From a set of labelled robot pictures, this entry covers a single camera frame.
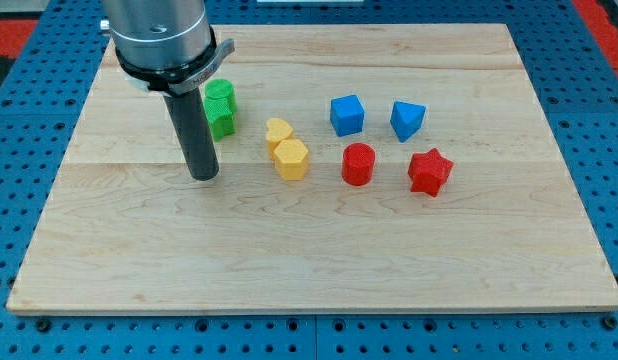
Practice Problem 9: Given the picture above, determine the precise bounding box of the yellow heart block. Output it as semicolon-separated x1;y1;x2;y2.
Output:
265;118;294;160

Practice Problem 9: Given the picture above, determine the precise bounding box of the blue cube block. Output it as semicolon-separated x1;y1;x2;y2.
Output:
330;94;365;137

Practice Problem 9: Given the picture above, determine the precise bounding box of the wooden board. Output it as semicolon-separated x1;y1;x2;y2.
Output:
7;24;618;316

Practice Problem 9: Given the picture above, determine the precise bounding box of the red cylinder block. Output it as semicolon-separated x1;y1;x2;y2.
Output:
341;143;375;186

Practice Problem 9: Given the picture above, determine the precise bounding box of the green cylinder block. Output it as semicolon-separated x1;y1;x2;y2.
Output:
204;78;238;113

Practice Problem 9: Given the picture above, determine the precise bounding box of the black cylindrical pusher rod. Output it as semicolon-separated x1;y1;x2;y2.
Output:
164;90;219;181

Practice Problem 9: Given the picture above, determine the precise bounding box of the blue triangle block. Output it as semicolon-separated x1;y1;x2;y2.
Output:
390;101;426;143

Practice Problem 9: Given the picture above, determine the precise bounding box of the red star block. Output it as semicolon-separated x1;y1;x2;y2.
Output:
408;148;454;197

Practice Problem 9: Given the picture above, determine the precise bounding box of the yellow hexagon block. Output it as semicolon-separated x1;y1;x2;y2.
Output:
274;139;309;181

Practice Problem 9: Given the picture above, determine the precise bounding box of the green star block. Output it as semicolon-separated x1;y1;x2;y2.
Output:
203;98;236;141

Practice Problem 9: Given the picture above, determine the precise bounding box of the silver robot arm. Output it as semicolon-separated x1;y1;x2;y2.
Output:
101;0;235;97

